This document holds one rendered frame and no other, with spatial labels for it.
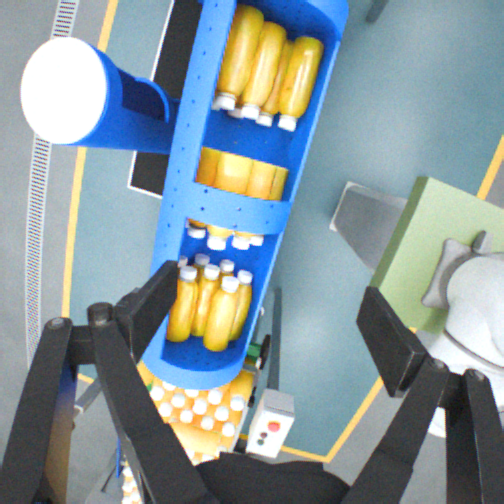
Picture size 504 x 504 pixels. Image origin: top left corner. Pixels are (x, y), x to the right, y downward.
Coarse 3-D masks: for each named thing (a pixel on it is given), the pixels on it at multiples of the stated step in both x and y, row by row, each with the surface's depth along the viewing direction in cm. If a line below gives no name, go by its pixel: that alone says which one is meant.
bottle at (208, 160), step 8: (208, 152) 56; (216, 152) 57; (200, 160) 57; (208, 160) 57; (216, 160) 57; (200, 168) 58; (208, 168) 58; (216, 168) 58; (200, 176) 58; (208, 176) 58; (208, 184) 59; (192, 224) 63; (200, 224) 62
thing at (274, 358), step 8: (280, 296) 177; (280, 304) 167; (280, 312) 158; (280, 320) 149; (272, 328) 144; (280, 328) 142; (272, 336) 135; (280, 336) 135; (272, 344) 127; (280, 344) 129; (272, 352) 122; (272, 360) 117; (272, 368) 112; (272, 376) 107; (272, 384) 103
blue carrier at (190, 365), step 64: (256, 0) 53; (320, 0) 41; (192, 64) 49; (320, 64) 60; (192, 128) 49; (256, 128) 72; (192, 192) 51; (192, 256) 81; (256, 256) 78; (192, 384) 64
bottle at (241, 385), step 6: (246, 360) 97; (240, 372) 91; (246, 372) 92; (234, 378) 90; (240, 378) 89; (246, 378) 89; (252, 378) 92; (234, 384) 87; (240, 384) 86; (246, 384) 87; (234, 390) 85; (240, 390) 84; (246, 390) 85; (234, 396) 83; (240, 396) 83; (246, 396) 85
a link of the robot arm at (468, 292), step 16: (464, 272) 57; (480, 272) 53; (496, 272) 50; (448, 288) 61; (464, 288) 55; (480, 288) 51; (496, 288) 47; (464, 304) 53; (480, 304) 49; (496, 304) 46; (448, 320) 57; (464, 320) 52; (480, 320) 48; (496, 320) 45; (464, 336) 51; (480, 336) 48; (496, 336) 45; (480, 352) 48; (496, 352) 47
